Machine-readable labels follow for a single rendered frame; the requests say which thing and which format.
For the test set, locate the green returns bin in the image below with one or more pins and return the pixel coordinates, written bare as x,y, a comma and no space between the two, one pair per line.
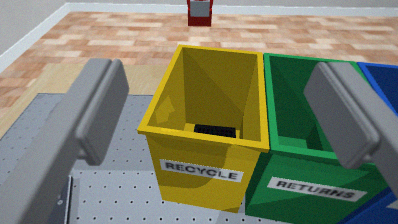
293,184

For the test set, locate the yellow recycle bin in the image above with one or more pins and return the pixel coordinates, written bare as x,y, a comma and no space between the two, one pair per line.
207,86

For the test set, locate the grey perforated base plate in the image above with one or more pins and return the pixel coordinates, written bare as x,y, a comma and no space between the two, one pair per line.
124,188

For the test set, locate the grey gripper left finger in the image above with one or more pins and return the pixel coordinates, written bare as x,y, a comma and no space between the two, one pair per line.
80,127

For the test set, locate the black well plate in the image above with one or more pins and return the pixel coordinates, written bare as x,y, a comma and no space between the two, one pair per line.
215,130

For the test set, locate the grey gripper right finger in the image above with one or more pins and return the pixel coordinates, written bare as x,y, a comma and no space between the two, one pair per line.
358,124

